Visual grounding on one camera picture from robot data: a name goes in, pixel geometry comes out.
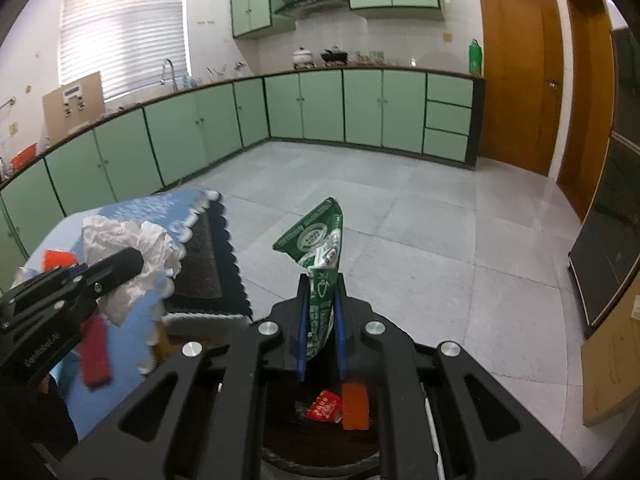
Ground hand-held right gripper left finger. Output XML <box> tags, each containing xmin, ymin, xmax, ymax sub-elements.
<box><xmin>57</xmin><ymin>274</ymin><xmax>309</xmax><ymax>480</ymax></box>

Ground red basin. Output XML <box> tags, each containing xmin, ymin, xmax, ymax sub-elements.
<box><xmin>10</xmin><ymin>143</ymin><xmax>39</xmax><ymax>169</ymax></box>

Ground red printed wrapper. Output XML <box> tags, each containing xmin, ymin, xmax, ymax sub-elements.
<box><xmin>306</xmin><ymin>389</ymin><xmax>343</xmax><ymax>423</ymax></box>

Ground white paper tissue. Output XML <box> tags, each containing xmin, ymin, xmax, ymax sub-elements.
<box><xmin>81</xmin><ymin>215</ymin><xmax>183</xmax><ymax>328</ymax></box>

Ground green plastic bottle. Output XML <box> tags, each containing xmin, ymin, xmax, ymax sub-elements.
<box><xmin>467</xmin><ymin>39</ymin><xmax>484</xmax><ymax>76</ymax></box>

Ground wooden door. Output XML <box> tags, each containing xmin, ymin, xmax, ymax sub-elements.
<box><xmin>557</xmin><ymin>0</ymin><xmax>616</xmax><ymax>221</ymax></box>
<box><xmin>475</xmin><ymin>0</ymin><xmax>564</xmax><ymax>177</ymax></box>

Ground white window blinds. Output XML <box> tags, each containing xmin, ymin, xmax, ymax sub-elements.
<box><xmin>59</xmin><ymin>0</ymin><xmax>192</xmax><ymax>104</ymax></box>

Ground dark grey scalloped mat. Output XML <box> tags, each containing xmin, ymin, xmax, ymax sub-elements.
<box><xmin>164</xmin><ymin>202</ymin><xmax>254</xmax><ymax>319</ymax></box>

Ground long red packet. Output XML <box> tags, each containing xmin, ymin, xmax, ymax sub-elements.
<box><xmin>80</xmin><ymin>315</ymin><xmax>114</xmax><ymax>389</ymax></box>

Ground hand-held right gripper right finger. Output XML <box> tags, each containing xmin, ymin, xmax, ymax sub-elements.
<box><xmin>333</xmin><ymin>272</ymin><xmax>584</xmax><ymax>480</ymax></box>

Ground green lower kitchen cabinets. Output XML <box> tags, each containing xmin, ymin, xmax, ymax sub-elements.
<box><xmin>0</xmin><ymin>69</ymin><xmax>486</xmax><ymax>287</ymax></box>

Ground black trash bin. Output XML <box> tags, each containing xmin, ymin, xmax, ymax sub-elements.
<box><xmin>257</xmin><ymin>380</ymin><xmax>441</xmax><ymax>480</ymax></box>

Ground cardboard box with white labels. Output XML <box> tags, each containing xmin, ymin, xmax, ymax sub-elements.
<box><xmin>41</xmin><ymin>71</ymin><xmax>106</xmax><ymax>145</ymax></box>

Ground orange wrapper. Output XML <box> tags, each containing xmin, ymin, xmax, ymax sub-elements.
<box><xmin>341</xmin><ymin>382</ymin><xmax>371</xmax><ymax>431</ymax></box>

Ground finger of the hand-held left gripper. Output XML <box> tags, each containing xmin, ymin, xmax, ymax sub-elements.
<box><xmin>84</xmin><ymin>246</ymin><xmax>147</xmax><ymax>302</ymax></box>

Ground green milk packet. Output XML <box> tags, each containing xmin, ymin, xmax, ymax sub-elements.
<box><xmin>272</xmin><ymin>196</ymin><xmax>346</xmax><ymax>361</ymax></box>

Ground range hood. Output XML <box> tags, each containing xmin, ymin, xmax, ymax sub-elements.
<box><xmin>273</xmin><ymin>0</ymin><xmax>351</xmax><ymax>19</ymax></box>

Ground blue printed tablecloth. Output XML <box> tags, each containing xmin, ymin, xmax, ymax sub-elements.
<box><xmin>22</xmin><ymin>187</ymin><xmax>226</xmax><ymax>442</ymax></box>

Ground small red packet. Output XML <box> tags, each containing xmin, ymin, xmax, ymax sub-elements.
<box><xmin>42</xmin><ymin>249</ymin><xmax>79</xmax><ymax>271</ymax></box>

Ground plain cardboard box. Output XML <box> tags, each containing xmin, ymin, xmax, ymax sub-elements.
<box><xmin>581</xmin><ymin>280</ymin><xmax>640</xmax><ymax>429</ymax></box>

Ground black refrigerator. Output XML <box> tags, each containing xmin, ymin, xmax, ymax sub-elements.
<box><xmin>568</xmin><ymin>25</ymin><xmax>640</xmax><ymax>339</ymax></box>

